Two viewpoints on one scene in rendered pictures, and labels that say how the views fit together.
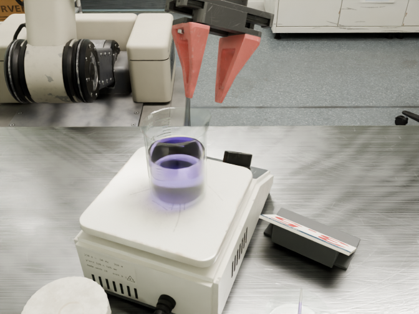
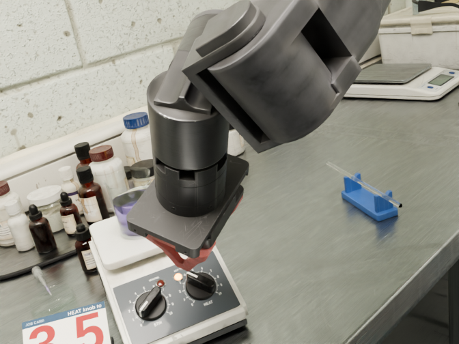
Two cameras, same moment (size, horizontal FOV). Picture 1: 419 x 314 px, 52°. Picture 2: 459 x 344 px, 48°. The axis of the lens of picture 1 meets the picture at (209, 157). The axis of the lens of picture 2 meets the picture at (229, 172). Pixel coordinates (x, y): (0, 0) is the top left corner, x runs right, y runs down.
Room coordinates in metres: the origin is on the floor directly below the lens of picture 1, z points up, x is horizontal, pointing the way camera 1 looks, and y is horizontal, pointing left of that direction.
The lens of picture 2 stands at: (0.78, -0.23, 1.11)
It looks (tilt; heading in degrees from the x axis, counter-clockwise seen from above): 22 degrees down; 140
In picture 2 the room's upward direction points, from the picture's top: 11 degrees counter-clockwise
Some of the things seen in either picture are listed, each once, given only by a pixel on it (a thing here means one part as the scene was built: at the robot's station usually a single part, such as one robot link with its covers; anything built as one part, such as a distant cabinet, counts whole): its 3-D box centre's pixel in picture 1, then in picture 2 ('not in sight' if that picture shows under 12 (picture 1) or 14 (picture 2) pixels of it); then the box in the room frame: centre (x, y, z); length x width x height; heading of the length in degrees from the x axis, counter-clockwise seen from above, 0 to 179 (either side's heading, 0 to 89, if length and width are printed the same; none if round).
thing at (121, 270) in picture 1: (184, 214); (158, 269); (0.30, 0.02, 0.79); 0.22 x 0.13 x 0.08; 159
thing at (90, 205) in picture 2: not in sight; (91, 194); (0.02, 0.09, 0.80); 0.04 x 0.04 x 0.10
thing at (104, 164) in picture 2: not in sight; (108, 177); (0.00, 0.14, 0.80); 0.06 x 0.06 x 0.11
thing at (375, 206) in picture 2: not in sight; (367, 194); (0.39, 0.34, 0.77); 0.10 x 0.03 x 0.04; 155
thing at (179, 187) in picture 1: (179, 156); (132, 203); (0.29, 0.02, 0.87); 0.06 x 0.05 x 0.08; 126
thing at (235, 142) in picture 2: not in sight; (226, 136); (0.01, 0.42, 0.79); 0.07 x 0.07 x 0.07
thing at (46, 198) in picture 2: not in sight; (50, 209); (-0.03, 0.04, 0.78); 0.06 x 0.06 x 0.07
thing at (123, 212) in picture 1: (171, 197); (144, 230); (0.28, 0.03, 0.83); 0.12 x 0.12 x 0.01; 69
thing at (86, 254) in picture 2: not in sight; (86, 246); (0.15, 0.01, 0.78); 0.03 x 0.03 x 0.07
